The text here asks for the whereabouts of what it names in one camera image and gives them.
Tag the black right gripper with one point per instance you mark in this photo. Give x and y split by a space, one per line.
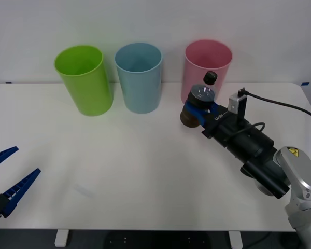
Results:
223 124

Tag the dark drink bottle black cap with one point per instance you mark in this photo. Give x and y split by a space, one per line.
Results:
200 94

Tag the silver and black right arm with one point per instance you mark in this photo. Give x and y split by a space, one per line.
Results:
256 147

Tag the pink plastic bin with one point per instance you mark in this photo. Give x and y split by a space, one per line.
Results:
194 75

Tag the pale blue plastic bin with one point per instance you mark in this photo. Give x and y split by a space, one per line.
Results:
141 88

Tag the white table leg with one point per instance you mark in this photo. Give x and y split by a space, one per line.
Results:
235 234
61 234

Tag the green plastic bin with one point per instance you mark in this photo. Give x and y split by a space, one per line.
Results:
89 88

